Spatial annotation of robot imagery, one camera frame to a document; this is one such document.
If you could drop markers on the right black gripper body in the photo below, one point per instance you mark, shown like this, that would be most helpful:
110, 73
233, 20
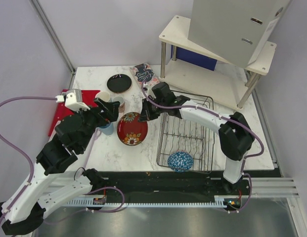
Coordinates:
157, 111

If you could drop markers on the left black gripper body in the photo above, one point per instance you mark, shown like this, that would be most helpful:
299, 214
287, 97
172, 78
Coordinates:
92, 118

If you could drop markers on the pink ceramic mug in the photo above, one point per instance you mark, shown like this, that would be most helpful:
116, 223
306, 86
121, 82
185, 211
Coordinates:
121, 100

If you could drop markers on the light blue ceramic mug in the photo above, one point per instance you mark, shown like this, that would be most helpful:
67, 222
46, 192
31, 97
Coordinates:
103, 95

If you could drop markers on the blue plastic tumbler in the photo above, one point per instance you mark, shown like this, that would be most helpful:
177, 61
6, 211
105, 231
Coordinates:
107, 129

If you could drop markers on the red floral plate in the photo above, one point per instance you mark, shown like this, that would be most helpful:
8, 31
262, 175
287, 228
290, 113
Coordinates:
130, 131

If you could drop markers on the black plate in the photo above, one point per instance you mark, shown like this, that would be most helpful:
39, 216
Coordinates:
119, 83

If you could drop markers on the blue white patterned bowl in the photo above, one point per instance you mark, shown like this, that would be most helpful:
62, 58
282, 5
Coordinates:
180, 161

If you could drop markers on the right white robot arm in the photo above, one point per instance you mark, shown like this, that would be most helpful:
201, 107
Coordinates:
234, 133

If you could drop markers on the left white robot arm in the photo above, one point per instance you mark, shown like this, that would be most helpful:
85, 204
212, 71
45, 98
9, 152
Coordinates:
26, 210

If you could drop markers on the red plastic folder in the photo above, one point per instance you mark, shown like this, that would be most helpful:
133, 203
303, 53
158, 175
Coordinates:
61, 111

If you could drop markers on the floral cover book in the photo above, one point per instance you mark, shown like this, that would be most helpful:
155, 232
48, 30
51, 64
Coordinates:
144, 73

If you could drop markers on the blue folder under shelf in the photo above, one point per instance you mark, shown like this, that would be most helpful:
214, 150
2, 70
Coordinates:
195, 59

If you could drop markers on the white two-tier shelf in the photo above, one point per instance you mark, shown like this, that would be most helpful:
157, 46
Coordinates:
227, 84

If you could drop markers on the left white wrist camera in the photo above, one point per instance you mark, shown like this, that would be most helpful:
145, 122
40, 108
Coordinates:
73, 100

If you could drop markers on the black wire dish rack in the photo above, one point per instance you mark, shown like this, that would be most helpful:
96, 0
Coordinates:
186, 136

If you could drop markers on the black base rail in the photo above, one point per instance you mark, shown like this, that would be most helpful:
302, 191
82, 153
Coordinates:
168, 186

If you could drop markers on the grey ring binder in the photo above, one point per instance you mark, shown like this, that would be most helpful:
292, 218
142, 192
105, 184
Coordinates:
235, 30

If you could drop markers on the white cable duct rail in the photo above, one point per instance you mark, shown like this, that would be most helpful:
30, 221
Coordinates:
99, 202

